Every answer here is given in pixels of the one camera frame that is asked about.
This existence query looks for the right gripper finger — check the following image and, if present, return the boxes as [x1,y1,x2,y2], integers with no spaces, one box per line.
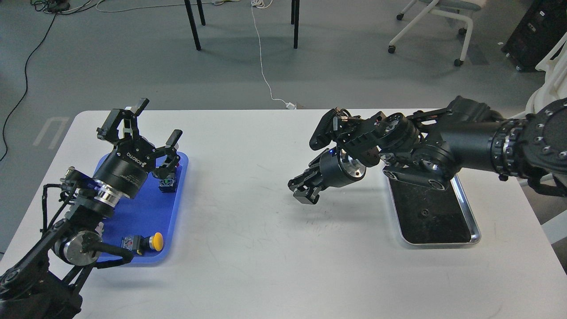
[287,171,319,189]
[292,184,322,205]

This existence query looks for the blue plastic tray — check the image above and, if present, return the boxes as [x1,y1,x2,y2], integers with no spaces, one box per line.
[63,152,189,265]

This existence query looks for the white cable on floor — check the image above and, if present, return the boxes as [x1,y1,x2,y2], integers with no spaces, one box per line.
[213,0,297,110]

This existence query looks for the black cable on floor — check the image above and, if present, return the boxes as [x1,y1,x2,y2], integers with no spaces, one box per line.
[0,0,107,163]

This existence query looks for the yellow push button switch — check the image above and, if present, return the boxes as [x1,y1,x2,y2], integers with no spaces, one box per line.
[120,232,164,256]

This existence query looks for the black equipment case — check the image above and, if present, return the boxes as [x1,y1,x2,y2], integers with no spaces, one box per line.
[501,0,567,72]

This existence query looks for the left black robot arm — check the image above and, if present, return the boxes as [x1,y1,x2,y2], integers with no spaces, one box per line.
[1,98,182,319]

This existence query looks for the white chair at right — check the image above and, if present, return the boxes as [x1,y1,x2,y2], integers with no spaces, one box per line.
[523,34,567,115]

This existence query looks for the white office chair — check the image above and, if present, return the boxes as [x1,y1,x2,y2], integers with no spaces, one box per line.
[388,0,482,67]

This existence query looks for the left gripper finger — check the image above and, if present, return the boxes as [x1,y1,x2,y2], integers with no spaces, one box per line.
[97,98,150,149]
[153,129,183,179]

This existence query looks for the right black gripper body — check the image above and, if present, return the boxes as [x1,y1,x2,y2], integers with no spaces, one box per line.
[308,148,366,190]

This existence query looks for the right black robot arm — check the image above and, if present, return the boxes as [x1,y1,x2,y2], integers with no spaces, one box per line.
[287,96,567,204]

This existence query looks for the black table legs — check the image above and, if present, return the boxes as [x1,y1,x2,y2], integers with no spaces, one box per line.
[184,0,300,51]

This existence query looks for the red push button switch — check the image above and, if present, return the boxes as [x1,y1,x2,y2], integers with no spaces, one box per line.
[158,163,179,193]

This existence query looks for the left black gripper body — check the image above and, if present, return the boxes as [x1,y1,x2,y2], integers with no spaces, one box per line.
[93,137,155,198]

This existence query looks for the silver metal tray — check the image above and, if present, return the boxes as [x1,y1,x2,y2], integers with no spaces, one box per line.
[388,176,481,249]

